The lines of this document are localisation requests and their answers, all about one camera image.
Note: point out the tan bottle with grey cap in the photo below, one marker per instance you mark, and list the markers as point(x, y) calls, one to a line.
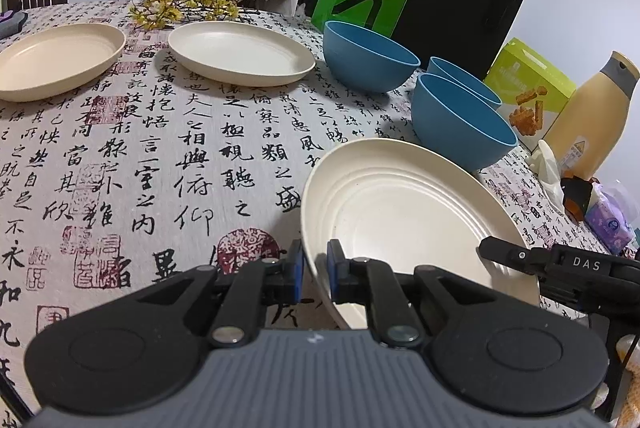
point(590, 122)

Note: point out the black paper bag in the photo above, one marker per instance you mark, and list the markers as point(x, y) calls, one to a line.
point(460, 7)

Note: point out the purple tissue pack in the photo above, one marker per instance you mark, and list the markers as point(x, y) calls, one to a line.
point(610, 218)

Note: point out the white rubber glove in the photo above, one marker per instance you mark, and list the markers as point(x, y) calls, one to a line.
point(547, 173)

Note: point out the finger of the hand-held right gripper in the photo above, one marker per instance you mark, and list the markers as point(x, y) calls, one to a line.
point(515, 255)

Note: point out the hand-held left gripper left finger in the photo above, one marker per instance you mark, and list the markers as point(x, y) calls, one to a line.
point(297, 270)

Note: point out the purple grey glove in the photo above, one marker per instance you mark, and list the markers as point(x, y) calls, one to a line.
point(10, 23)

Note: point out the blue bowl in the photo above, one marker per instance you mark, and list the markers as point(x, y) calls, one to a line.
point(460, 127)
point(465, 80)
point(370, 57)

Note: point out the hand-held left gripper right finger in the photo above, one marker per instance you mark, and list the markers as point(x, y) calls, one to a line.
point(334, 270)

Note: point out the yellow-green snack box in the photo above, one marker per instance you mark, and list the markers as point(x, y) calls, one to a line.
point(530, 92)

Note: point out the cream plate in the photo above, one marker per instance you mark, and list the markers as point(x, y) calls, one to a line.
point(410, 218)
point(235, 52)
point(50, 57)

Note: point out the black orange pouch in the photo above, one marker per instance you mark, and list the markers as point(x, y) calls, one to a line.
point(577, 198)

